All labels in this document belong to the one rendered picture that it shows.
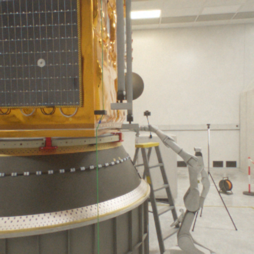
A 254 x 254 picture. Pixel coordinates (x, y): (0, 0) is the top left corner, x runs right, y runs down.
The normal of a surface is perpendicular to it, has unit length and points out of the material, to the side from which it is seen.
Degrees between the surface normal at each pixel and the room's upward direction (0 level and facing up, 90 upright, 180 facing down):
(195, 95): 90
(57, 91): 90
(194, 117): 90
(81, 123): 92
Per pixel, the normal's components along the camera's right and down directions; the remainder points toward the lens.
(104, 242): 0.66, 0.02
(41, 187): 0.25, -0.43
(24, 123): -0.07, 0.12
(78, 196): 0.46, -0.44
